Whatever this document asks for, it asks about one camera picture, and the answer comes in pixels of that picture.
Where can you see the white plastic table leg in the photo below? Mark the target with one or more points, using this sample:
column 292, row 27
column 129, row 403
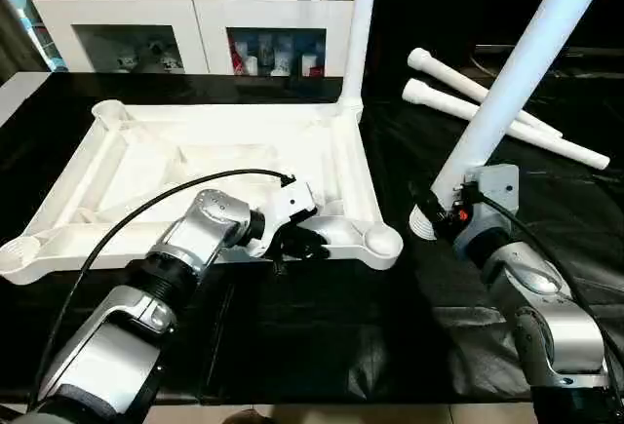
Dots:
column 361, row 34
column 517, row 73
column 448, row 71
column 546, row 141

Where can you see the white plastic table top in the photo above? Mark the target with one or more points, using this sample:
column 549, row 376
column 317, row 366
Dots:
column 146, row 151

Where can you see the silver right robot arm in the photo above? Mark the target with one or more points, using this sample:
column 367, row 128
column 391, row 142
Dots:
column 536, row 297

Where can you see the black work mat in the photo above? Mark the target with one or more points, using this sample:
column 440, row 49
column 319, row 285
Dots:
column 292, row 336

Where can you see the white cup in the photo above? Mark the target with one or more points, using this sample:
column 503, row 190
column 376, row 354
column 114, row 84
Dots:
column 314, row 58

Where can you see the white bottle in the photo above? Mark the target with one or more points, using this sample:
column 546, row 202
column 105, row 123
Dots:
column 284, row 54

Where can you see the red bottle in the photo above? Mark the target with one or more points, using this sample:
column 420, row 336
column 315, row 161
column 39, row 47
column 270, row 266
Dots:
column 241, row 56

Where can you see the white glass door cabinet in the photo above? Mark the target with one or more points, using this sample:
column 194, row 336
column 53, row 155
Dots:
column 146, row 5

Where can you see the white side table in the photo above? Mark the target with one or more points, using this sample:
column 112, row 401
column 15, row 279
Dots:
column 19, row 93

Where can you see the cyan plastic item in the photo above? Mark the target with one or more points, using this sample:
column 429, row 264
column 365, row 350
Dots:
column 29, row 15

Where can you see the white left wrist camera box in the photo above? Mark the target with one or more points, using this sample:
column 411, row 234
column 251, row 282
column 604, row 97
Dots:
column 288, row 205

